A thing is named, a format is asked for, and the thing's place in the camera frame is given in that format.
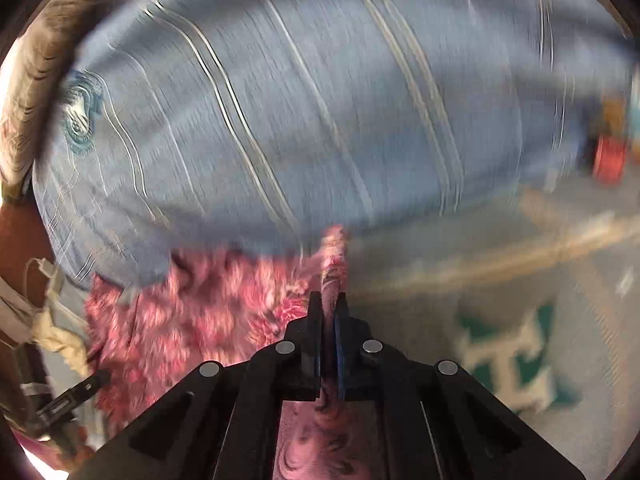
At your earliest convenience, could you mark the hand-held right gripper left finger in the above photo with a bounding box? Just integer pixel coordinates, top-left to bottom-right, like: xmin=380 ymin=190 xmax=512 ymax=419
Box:
xmin=70 ymin=290 xmax=323 ymax=480

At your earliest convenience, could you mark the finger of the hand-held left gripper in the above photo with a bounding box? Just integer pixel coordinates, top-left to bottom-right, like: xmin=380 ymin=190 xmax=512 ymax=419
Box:
xmin=34 ymin=370 xmax=112 ymax=428

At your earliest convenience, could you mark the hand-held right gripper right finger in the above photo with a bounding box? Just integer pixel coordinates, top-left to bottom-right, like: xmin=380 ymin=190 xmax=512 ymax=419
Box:
xmin=335 ymin=292 xmax=587 ymax=480

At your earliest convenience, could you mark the pink floral garment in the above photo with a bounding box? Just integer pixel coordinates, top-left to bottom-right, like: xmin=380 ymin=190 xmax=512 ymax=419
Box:
xmin=85 ymin=225 xmax=386 ymax=480

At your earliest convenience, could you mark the grey patterned bed sheet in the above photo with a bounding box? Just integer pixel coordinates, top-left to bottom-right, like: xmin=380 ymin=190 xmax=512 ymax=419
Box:
xmin=345 ymin=160 xmax=640 ymax=480

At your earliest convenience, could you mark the blue plaid pillow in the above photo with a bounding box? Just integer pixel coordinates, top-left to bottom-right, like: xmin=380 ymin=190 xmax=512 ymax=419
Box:
xmin=32 ymin=0 xmax=633 ymax=286

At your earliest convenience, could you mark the red round object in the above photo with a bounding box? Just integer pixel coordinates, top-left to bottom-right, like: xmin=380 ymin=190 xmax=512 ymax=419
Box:
xmin=592 ymin=132 xmax=630 ymax=183

